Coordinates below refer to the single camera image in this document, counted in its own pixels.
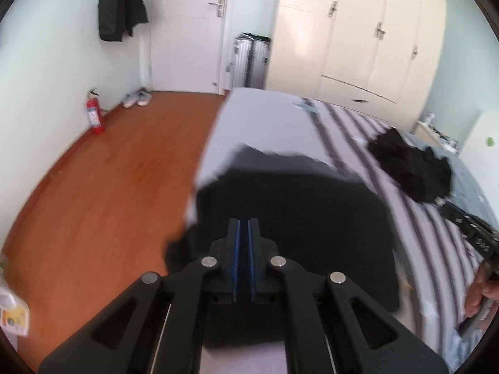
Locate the white room door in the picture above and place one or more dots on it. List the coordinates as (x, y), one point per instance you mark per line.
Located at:
(187, 27)

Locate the red fire extinguisher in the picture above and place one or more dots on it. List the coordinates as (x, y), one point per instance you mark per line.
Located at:
(93, 115)

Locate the white headboard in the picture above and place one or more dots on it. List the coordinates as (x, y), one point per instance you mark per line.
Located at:
(481, 159)

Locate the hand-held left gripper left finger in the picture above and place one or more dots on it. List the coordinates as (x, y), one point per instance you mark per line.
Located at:
(235, 257)

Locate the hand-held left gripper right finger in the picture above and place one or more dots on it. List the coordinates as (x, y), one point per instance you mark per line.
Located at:
(252, 257)

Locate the green apple sticker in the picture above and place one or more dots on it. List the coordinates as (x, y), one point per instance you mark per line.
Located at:
(490, 141)

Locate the upright silver suitcase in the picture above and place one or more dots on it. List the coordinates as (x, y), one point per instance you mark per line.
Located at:
(249, 62)

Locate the black hanging jacket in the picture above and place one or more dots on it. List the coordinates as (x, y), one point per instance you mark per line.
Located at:
(121, 7)

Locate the person's right hand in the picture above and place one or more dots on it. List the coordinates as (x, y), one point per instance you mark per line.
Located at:
(473, 296)

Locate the small white desk fan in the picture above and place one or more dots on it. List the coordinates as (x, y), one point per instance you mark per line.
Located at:
(429, 118)

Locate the white nightstand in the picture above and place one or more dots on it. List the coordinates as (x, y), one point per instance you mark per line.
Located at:
(427, 134)

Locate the black pants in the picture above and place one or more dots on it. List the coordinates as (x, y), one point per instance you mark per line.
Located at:
(292, 210)

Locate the clutter of small nightstand gadgets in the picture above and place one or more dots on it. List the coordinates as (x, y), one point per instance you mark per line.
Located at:
(448, 140)

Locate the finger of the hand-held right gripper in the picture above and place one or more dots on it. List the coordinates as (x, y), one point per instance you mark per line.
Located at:
(460, 218)

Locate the cream four-door wardrobe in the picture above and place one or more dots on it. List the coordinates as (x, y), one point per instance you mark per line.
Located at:
(351, 27)

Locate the bed with striped star sheet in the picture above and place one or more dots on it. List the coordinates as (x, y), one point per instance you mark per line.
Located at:
(273, 124)

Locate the pile of black clothes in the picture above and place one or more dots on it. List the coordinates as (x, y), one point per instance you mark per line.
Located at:
(413, 167)

